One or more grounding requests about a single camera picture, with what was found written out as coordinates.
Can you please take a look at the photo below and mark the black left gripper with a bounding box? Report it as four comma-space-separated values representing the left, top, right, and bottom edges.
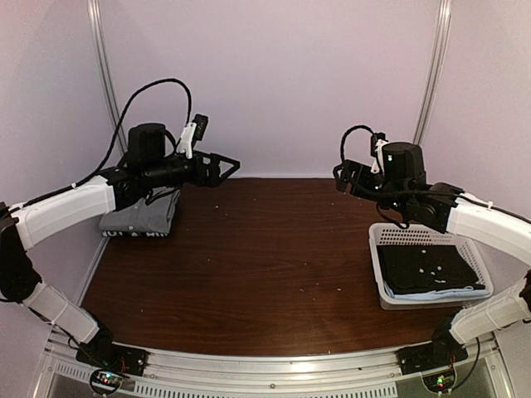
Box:
144, 150, 240, 189

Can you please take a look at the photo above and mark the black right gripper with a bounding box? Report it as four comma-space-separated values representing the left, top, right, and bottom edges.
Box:
334, 159, 409, 216

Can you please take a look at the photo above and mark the grey long sleeve shirt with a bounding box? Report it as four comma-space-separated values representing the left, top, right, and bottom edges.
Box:
99, 188, 180, 233

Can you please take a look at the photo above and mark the black white plaid shirt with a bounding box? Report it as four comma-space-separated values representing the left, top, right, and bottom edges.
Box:
102, 231, 169, 238

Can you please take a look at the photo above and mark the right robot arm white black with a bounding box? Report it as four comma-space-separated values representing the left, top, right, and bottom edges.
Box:
333, 140, 530, 366

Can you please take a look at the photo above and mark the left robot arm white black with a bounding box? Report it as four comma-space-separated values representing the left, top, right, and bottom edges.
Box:
1, 114, 241, 368

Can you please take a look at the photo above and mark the black shirt in basket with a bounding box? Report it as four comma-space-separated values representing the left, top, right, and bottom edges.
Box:
377, 245, 485, 295

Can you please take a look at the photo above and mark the white plastic laundry basket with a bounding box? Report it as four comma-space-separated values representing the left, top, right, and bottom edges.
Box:
368, 223, 494, 310

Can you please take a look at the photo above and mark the light blue shirt in basket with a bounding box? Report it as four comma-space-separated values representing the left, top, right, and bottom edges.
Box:
383, 284, 492, 302

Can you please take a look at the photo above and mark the right circuit board with LEDs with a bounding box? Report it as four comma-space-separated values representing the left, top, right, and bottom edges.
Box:
422, 371, 456, 394

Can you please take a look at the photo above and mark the circuit board with leds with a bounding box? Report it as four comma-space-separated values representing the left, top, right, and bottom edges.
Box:
422, 371, 456, 394
89, 369, 124, 395

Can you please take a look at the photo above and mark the left circuit board with LEDs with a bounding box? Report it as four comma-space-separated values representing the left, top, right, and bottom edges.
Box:
89, 369, 124, 395

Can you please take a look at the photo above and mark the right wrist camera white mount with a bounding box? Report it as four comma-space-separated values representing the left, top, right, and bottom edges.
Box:
371, 133, 388, 175

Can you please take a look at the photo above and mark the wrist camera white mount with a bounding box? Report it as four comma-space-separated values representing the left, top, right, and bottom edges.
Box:
176, 114, 209, 159
371, 133, 388, 175

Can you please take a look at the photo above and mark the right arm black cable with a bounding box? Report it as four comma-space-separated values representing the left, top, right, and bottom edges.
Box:
339, 124, 377, 165

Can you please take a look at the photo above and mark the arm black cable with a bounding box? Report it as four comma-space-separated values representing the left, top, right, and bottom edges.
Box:
89, 78, 195, 183
339, 124, 377, 165

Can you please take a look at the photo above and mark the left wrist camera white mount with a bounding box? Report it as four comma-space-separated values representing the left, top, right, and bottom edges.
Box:
176, 114, 209, 159

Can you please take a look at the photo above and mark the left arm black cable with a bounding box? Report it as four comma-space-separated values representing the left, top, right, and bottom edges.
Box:
89, 78, 195, 183

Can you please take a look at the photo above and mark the right aluminium frame post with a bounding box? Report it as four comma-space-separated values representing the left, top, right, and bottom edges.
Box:
413, 0, 453, 145

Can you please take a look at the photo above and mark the aluminium frame post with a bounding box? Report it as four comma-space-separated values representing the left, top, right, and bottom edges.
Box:
413, 0, 453, 145
86, 0, 128, 154

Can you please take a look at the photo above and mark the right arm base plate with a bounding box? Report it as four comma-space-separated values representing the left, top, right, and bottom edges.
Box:
397, 337, 468, 375

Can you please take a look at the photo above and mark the left aluminium frame post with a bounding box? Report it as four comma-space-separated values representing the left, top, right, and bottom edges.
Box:
86, 0, 128, 154

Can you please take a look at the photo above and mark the front aluminium rail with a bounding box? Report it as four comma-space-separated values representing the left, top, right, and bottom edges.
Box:
41, 327, 515, 398

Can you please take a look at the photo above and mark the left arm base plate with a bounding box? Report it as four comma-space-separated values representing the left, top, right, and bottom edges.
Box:
76, 340, 148, 376

